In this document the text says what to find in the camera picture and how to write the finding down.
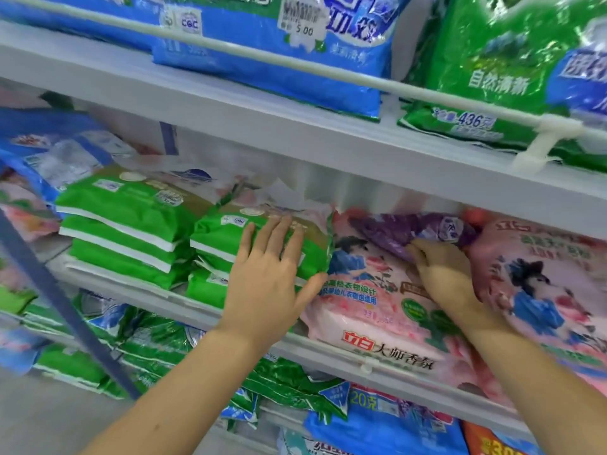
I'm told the pile of pink detergent bags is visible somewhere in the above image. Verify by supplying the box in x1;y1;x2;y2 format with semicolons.
302;208;607;406

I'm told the person's left hand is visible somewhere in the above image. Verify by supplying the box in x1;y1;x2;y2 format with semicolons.
218;215;330;357

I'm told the white green detergent bag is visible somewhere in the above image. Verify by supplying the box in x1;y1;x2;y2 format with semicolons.
398;0;607;173

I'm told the plain blue detergent bag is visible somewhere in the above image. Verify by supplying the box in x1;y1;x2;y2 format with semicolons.
303;384;470;455

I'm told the grey shelf with blue frame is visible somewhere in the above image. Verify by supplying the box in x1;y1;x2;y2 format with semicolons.
0;18;607;455

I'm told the purple detergent bag gold oval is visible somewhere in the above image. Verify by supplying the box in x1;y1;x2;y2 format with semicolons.
353;211;480;266

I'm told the stack of green bags below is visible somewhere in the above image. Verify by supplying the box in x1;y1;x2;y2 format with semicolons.
55;166;333;313

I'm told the person's right hand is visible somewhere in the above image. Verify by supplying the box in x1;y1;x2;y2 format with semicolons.
406;240;485;328

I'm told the person's right forearm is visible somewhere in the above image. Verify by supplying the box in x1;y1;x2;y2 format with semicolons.
450;298;607;455

